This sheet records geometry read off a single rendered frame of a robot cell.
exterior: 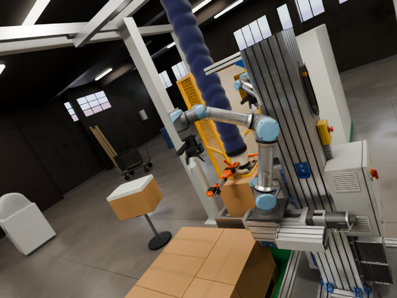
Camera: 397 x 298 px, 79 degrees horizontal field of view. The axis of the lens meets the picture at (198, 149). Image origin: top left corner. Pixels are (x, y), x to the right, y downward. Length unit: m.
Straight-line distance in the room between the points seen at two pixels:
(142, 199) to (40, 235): 4.02
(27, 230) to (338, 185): 6.50
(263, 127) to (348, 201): 0.68
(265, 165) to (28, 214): 6.22
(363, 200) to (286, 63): 0.87
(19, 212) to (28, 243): 0.73
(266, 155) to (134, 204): 2.54
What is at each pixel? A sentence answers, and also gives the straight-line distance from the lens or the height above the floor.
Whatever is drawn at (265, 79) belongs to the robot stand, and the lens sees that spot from 1.48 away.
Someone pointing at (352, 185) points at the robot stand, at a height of 1.12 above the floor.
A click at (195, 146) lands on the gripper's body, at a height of 1.66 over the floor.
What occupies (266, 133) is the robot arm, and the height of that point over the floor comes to 1.59.
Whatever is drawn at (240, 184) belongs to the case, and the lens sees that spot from 2.37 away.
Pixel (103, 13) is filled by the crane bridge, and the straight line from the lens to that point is 3.09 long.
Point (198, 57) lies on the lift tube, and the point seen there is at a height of 2.16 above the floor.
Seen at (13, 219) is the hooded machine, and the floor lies 0.91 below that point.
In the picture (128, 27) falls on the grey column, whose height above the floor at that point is 2.88.
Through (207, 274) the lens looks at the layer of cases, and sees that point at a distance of 2.24.
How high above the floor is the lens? 1.97
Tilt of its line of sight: 14 degrees down
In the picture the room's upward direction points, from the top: 24 degrees counter-clockwise
